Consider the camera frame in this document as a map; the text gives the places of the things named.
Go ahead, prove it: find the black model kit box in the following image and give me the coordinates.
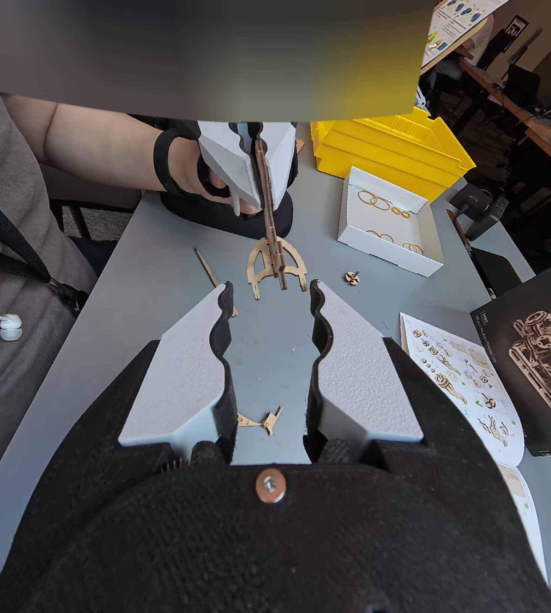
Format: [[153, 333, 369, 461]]
[[470, 253, 551, 458]]

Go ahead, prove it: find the black quilted wrist rest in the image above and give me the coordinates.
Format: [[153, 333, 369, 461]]
[[160, 191, 295, 240]]

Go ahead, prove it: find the black power adapter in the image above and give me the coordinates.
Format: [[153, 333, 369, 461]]
[[449, 187, 510, 241]]

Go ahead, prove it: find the small hooked wooden part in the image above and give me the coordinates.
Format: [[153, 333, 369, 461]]
[[237, 405, 285, 437]]

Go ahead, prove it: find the long slotted wooden strip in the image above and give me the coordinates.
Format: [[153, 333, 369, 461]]
[[194, 247, 239, 318]]

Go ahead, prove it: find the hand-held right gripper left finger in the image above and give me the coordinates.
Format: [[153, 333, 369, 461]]
[[118, 281, 239, 464]]

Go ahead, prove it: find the person's left forearm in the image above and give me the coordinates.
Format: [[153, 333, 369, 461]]
[[0, 93, 173, 185]]

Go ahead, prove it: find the person's left hand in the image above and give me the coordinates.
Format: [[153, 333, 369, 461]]
[[169, 139, 233, 193]]

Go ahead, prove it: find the yellow plastic bin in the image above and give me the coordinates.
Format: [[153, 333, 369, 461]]
[[310, 106, 476, 202]]

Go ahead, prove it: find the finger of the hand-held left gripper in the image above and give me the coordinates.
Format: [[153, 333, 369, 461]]
[[257, 122, 298, 208], [198, 121, 264, 217]]

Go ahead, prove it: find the white cardboard tray box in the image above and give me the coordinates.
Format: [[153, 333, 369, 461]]
[[338, 166, 445, 278]]

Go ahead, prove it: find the illustrated instruction booklet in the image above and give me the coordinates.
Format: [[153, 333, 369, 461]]
[[399, 312, 550, 582]]

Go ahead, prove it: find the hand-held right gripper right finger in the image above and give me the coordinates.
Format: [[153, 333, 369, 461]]
[[304, 281, 425, 464]]

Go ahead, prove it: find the group of tan rubber bands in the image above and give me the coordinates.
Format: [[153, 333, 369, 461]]
[[357, 189, 425, 255]]

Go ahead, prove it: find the poster on wooden board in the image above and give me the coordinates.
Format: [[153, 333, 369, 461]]
[[420, 0, 511, 75]]

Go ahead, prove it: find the background wooden desk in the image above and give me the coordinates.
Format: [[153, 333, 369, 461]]
[[457, 57, 551, 187]]

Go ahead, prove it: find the anchor-shaped wooden assembly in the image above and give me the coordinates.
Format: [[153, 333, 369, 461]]
[[247, 139, 310, 300]]

